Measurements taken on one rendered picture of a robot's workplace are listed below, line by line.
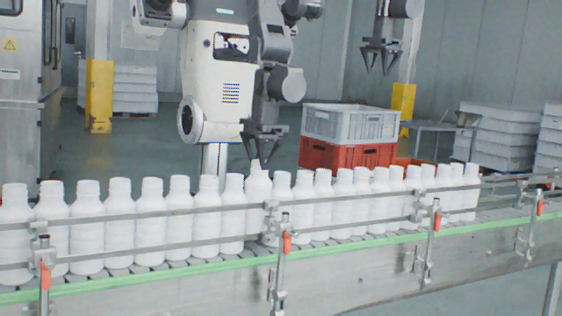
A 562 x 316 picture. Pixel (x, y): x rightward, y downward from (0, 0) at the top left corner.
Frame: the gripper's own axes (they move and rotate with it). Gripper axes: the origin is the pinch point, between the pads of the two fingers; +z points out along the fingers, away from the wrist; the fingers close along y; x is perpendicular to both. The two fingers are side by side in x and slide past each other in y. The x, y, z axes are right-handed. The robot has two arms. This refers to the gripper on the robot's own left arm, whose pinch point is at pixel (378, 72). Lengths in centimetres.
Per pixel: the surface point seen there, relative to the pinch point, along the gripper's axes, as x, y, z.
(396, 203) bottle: 4.8, -18.0, 31.9
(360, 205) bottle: 16.9, -17.9, 31.7
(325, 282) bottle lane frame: 28, -21, 48
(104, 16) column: -135, 745, -32
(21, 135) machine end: 37, 347, 79
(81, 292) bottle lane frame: 82, -22, 42
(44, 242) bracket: 90, -27, 30
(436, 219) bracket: 0.1, -27.5, 33.5
